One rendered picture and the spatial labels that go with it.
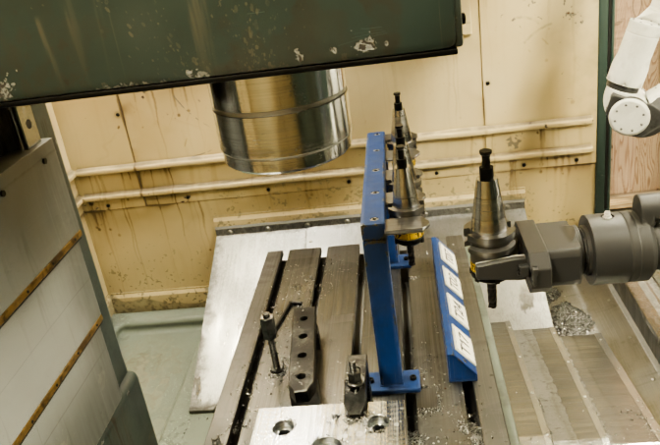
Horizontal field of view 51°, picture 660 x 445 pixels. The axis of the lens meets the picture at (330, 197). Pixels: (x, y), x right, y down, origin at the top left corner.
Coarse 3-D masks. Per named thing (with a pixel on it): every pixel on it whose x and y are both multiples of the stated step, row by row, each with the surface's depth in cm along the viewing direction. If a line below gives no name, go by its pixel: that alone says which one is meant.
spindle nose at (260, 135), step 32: (224, 96) 74; (256, 96) 72; (288, 96) 72; (320, 96) 74; (224, 128) 77; (256, 128) 74; (288, 128) 74; (320, 128) 75; (352, 128) 81; (256, 160) 76; (288, 160) 75; (320, 160) 77
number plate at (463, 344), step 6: (456, 330) 126; (456, 336) 124; (462, 336) 126; (456, 342) 122; (462, 342) 124; (468, 342) 126; (456, 348) 120; (462, 348) 122; (468, 348) 124; (462, 354) 121; (468, 354) 122; (468, 360) 121; (474, 360) 122
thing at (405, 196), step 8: (400, 168) 111; (408, 168) 111; (400, 176) 111; (408, 176) 111; (400, 184) 111; (408, 184) 111; (400, 192) 111; (408, 192) 111; (400, 200) 112; (408, 200) 112; (416, 200) 113; (400, 208) 112; (408, 208) 112
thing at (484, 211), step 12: (480, 180) 82; (492, 180) 82; (480, 192) 82; (492, 192) 82; (480, 204) 83; (492, 204) 82; (480, 216) 83; (492, 216) 82; (504, 216) 83; (480, 228) 83; (492, 228) 83; (504, 228) 84
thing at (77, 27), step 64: (0, 0) 66; (64, 0) 65; (128, 0) 65; (192, 0) 64; (256, 0) 64; (320, 0) 64; (384, 0) 63; (448, 0) 63; (0, 64) 68; (64, 64) 68; (128, 64) 67; (192, 64) 67; (256, 64) 66; (320, 64) 67
